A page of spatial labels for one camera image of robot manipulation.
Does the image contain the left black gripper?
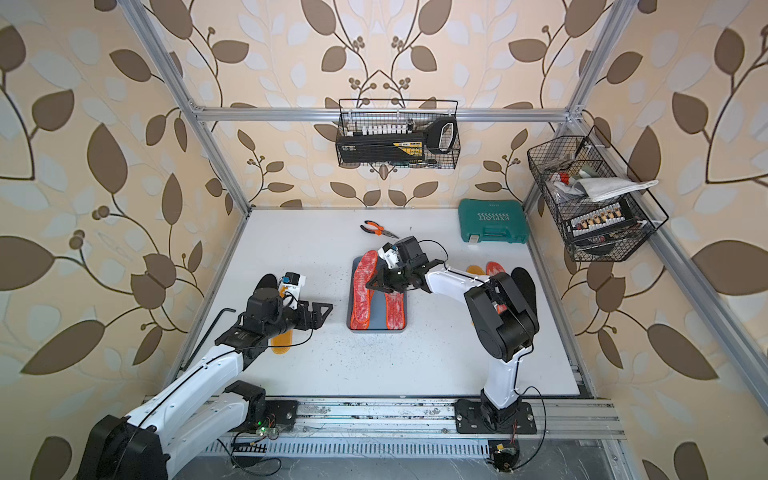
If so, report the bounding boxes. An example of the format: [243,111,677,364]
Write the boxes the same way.
[265,298,336,342]

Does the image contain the drill bit set box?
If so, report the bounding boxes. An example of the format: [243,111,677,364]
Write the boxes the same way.
[567,201,636,238]

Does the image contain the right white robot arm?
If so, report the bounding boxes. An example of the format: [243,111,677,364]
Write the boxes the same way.
[366,236,540,432]

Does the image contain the red insole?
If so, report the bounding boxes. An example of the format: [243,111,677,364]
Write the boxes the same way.
[350,250,379,330]
[385,292,406,331]
[485,261,506,277]

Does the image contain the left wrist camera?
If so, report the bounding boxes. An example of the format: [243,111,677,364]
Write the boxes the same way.
[278,272,305,309]

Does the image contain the left yellow insole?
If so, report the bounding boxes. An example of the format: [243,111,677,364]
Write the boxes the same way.
[269,330,293,355]

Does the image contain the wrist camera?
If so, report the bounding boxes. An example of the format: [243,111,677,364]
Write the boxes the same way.
[278,272,305,309]
[378,243,401,269]

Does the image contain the blue storage box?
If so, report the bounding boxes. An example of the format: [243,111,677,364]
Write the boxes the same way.
[347,254,406,333]

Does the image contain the back wire basket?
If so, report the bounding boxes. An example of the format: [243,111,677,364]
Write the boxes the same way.
[335,97,461,169]

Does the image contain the black insole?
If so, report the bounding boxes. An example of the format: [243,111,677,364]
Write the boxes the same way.
[254,274,278,291]
[511,267,538,316]

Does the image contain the black yellow tool box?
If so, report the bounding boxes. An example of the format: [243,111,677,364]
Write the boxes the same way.
[335,133,425,165]

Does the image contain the green tool case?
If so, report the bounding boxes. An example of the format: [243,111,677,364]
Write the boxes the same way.
[458,199,530,244]

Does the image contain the white paper bag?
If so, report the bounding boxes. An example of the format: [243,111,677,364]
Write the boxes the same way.
[576,177,659,203]

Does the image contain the yellow insole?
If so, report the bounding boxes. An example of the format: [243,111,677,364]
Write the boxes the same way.
[466,265,485,276]
[269,330,293,355]

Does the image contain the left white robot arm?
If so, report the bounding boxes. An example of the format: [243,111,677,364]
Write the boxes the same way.
[77,288,333,479]

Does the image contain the right yellow insole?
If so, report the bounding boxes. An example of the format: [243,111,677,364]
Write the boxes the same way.
[466,265,485,276]

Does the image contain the orange handled pliers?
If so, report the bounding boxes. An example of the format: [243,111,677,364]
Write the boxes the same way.
[360,220,398,239]

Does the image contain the wire basket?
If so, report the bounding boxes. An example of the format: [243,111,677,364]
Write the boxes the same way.
[335,97,461,169]
[527,126,669,262]

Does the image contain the right black insole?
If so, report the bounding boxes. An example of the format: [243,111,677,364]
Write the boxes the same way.
[511,267,538,316]

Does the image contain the left black insole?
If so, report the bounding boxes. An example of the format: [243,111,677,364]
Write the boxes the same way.
[254,274,278,291]

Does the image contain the right wire basket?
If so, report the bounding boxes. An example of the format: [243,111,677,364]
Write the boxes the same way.
[527,126,669,262]

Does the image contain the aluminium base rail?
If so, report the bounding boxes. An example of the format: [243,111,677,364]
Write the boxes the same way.
[227,395,626,442]

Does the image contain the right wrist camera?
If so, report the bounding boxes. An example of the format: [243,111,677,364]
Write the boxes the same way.
[378,243,401,269]

